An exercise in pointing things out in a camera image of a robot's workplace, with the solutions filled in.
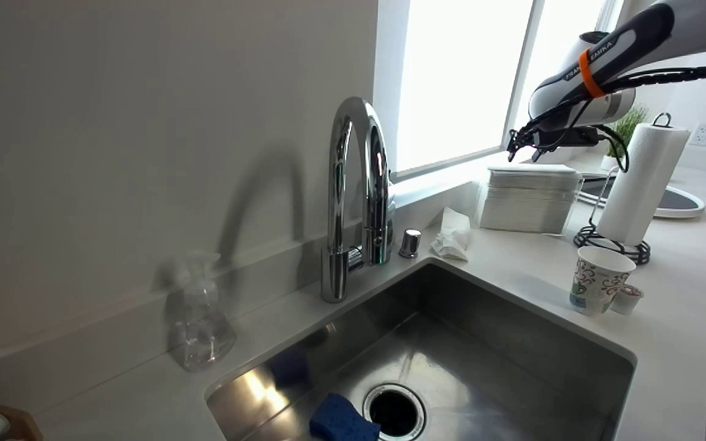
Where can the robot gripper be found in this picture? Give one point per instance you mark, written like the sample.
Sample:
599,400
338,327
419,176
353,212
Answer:
576,135

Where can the white rectangular box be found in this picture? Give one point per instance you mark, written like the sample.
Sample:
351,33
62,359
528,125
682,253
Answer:
528,198

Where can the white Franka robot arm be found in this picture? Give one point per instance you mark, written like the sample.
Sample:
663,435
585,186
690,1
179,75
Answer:
637,49

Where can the white paper towel roll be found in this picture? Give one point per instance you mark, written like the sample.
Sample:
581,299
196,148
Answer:
642,184

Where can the paper towel roll on holder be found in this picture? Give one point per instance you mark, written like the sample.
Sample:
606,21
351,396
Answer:
610,240

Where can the crumpled white paper towel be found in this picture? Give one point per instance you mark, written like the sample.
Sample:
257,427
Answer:
454,235

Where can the green potted plant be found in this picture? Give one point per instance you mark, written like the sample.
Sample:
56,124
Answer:
627,130

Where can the patterned paper cup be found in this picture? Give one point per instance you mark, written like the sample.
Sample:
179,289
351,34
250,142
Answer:
596,280

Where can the grey oval plate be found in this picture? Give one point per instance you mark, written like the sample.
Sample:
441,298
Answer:
680,202

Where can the small chrome cap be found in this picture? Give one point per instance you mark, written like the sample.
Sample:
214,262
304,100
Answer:
410,242

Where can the chrome gooseneck faucet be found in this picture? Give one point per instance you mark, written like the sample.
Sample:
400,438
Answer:
356,186

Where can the stainless steel sink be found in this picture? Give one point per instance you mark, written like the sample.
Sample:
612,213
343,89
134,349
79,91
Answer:
484,351

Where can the round sink drain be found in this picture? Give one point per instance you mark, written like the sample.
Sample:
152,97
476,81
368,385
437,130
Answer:
394,409

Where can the dark blue sponge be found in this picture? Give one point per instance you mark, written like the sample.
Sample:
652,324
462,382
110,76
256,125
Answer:
286,369

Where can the bright blue sponge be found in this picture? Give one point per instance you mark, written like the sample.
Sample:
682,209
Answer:
340,420

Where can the clear glass jar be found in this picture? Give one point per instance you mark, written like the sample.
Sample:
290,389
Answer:
196,315

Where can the white window frame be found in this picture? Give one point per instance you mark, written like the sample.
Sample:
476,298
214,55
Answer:
525,49

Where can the white wall outlet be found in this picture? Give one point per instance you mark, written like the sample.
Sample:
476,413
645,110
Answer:
704,133

